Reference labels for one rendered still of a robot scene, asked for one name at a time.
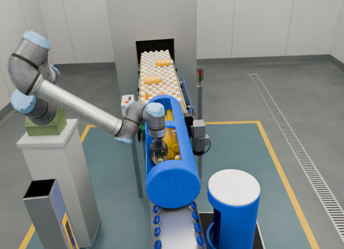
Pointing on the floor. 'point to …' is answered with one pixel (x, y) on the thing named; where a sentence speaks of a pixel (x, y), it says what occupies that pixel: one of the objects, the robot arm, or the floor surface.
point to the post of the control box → (136, 167)
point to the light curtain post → (49, 214)
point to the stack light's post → (199, 119)
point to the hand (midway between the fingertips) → (160, 161)
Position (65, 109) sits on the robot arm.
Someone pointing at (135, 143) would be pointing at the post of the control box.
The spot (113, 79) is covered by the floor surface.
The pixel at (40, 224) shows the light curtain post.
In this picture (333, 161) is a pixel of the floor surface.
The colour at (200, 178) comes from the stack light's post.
